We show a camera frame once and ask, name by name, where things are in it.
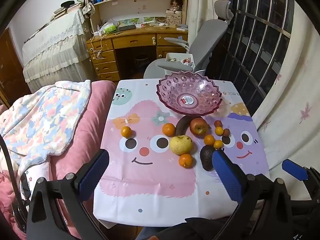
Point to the light wooden cutout box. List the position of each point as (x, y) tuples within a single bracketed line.
[(175, 19)]

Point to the round stool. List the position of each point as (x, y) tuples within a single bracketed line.
[(141, 60)]

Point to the green tissue box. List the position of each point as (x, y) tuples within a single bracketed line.
[(110, 28)]

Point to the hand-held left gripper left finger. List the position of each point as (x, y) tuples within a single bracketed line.
[(93, 177)]

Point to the dark avocado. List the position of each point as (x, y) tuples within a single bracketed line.
[(206, 158)]

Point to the white lace furniture cover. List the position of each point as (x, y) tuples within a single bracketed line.
[(55, 47)]

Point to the white floral curtain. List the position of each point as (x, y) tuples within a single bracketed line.
[(287, 105)]

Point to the white sheer curtain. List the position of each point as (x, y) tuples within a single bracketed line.
[(200, 5)]

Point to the pastel floral blanket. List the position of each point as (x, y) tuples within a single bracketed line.
[(42, 120)]

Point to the small kumquat orange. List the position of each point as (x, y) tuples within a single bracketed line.
[(219, 130), (218, 144)]

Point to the doll with brown hair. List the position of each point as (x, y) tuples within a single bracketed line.
[(174, 5)]

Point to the grey office chair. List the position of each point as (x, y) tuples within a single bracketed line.
[(200, 37)]

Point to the cartoon printed tablecloth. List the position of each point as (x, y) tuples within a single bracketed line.
[(150, 180)]

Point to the pink glass fruit bowl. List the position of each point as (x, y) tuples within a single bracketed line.
[(190, 101)]

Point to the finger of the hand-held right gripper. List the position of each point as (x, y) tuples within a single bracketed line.
[(295, 169)]

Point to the white box of small items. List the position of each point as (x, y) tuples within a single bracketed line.
[(175, 57)]

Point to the red apple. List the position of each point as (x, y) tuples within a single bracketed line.
[(198, 127)]

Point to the yellow pear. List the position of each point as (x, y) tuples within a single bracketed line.
[(180, 144)]

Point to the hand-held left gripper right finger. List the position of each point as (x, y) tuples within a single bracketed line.
[(227, 177)]

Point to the brown wooden door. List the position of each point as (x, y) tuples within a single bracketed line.
[(10, 67)]

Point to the dark overripe banana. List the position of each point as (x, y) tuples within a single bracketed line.
[(180, 127)]

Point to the metal window grille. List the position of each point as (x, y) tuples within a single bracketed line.
[(257, 35)]

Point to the red lychee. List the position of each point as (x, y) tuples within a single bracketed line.
[(226, 132), (218, 123)]

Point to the stack of books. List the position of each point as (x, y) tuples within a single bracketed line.
[(62, 10)]

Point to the wooden desk with drawers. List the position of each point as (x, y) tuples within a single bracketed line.
[(132, 41)]

